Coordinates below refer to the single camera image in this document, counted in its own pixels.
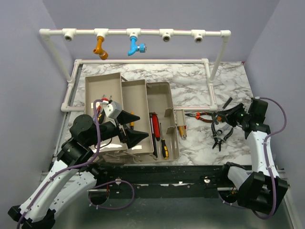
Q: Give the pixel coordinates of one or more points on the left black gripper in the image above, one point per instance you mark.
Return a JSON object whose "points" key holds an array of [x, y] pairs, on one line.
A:
{"points": [[132, 137]]}

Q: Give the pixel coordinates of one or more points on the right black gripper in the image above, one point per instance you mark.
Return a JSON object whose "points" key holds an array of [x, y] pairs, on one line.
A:
{"points": [[225, 117]]}

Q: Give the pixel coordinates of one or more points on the red utility knife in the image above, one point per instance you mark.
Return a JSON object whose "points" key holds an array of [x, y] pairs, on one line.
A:
{"points": [[156, 127]]}

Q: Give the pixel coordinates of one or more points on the green handled screwdriver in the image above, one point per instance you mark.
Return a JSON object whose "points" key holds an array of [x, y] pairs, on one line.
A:
{"points": [[101, 117]]}

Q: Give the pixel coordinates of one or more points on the black long screwdriver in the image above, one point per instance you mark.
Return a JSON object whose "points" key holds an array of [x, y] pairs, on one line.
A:
{"points": [[153, 136]]}

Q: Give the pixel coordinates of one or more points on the yellow black screwdriver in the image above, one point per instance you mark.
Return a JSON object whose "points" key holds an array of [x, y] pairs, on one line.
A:
{"points": [[165, 152]]}

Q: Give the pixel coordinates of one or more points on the blue handled screwdriver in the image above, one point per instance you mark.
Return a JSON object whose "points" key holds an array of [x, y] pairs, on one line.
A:
{"points": [[104, 98]]}

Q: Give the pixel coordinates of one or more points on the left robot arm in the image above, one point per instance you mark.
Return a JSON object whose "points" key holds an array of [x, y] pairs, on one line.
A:
{"points": [[74, 172]]}

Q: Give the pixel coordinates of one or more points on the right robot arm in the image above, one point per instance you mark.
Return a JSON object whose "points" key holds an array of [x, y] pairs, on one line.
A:
{"points": [[261, 191]]}

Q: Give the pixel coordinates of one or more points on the small black hammer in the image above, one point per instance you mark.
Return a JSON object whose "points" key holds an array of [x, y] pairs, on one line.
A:
{"points": [[227, 103]]}

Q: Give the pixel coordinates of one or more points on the black pruning shears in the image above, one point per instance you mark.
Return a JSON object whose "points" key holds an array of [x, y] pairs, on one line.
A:
{"points": [[227, 133]]}

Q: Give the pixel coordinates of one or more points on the silver combination wrench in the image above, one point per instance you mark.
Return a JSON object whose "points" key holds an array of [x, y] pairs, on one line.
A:
{"points": [[221, 130]]}

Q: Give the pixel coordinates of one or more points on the black needle nose pliers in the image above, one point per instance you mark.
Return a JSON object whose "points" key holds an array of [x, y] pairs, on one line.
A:
{"points": [[218, 143]]}

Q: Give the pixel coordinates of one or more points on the orange plastic faucet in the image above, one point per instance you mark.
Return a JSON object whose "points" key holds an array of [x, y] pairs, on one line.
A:
{"points": [[103, 55]]}

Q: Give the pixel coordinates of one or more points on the blue plastic faucet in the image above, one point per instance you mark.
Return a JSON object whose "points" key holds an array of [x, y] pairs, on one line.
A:
{"points": [[134, 47]]}

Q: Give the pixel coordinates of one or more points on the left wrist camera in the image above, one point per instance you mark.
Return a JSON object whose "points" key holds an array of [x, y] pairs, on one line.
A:
{"points": [[111, 109]]}

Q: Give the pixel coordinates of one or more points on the orange handled pliers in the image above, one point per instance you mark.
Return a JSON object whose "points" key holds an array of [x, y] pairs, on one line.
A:
{"points": [[199, 116]]}

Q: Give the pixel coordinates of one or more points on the black metal base rail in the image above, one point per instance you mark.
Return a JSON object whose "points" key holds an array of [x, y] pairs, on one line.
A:
{"points": [[161, 181]]}

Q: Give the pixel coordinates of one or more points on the white PVC pipe frame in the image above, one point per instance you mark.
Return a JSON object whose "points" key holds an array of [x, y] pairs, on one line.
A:
{"points": [[166, 34]]}

